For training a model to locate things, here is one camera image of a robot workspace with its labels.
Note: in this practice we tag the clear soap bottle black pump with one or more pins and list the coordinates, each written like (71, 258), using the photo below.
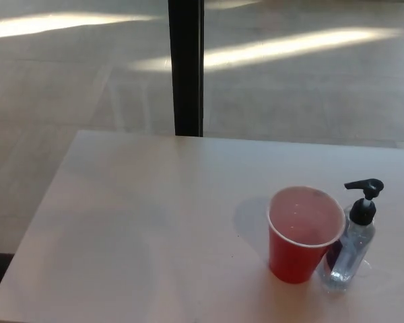
(345, 250)

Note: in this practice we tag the red plastic cup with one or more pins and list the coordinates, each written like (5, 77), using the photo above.
(291, 255)

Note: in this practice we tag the black window frame post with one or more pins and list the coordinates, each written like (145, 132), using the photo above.
(186, 67)

